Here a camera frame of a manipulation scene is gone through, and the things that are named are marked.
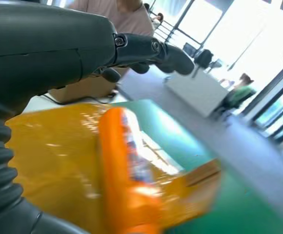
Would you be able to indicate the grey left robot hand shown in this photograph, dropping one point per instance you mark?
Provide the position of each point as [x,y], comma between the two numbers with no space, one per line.
[39,48]

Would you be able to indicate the orange bottle with clear cap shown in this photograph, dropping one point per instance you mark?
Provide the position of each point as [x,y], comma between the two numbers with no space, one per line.
[114,168]

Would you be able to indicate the white table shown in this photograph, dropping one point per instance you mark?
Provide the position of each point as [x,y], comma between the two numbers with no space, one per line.
[39,104]

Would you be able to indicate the brown cardboard box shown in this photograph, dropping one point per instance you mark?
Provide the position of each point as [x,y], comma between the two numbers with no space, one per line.
[82,90]

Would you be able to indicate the yellow film-wrapped package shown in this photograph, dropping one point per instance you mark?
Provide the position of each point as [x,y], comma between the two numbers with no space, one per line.
[54,155]

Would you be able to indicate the person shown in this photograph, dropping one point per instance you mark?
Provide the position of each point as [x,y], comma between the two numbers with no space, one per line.
[129,17]
[239,95]

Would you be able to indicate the dark monitor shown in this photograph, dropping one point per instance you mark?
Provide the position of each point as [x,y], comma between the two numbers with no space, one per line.
[190,50]

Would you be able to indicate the white office desk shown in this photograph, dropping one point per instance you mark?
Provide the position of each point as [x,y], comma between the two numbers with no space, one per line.
[197,93]

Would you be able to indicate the black office chair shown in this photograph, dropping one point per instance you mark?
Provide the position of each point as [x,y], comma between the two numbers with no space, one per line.
[203,58]

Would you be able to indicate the green table mat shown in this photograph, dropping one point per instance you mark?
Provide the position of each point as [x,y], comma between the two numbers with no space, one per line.
[229,213]

